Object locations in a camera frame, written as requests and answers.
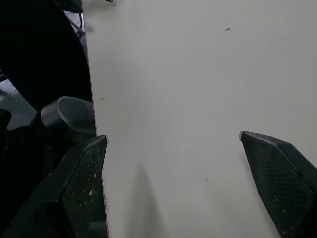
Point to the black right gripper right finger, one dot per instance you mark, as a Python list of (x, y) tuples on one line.
[(280, 183)]

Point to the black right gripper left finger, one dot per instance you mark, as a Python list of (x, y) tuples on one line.
[(79, 188)]

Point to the dark round robot joint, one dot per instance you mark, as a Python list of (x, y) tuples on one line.
[(68, 115)]

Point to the black robot body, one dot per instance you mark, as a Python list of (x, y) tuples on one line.
[(42, 52)]

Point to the dark object at table edge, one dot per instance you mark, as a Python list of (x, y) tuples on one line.
[(109, 1)]

